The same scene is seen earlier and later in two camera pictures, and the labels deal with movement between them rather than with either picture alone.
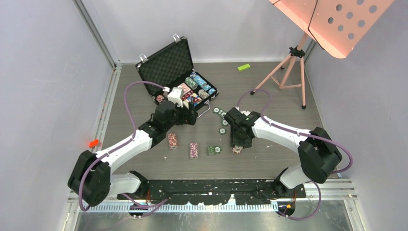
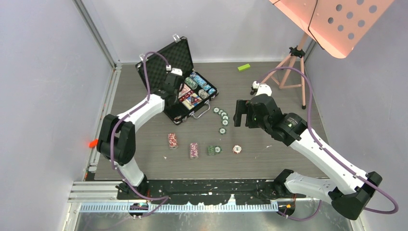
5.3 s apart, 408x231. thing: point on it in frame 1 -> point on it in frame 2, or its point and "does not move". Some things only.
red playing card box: (185, 89) does not move
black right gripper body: (237, 139) -> (254, 122)
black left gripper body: (180, 117) -> (176, 96)
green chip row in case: (191, 83) does not move
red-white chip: (237, 149) does not move
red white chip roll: (172, 141) does not move
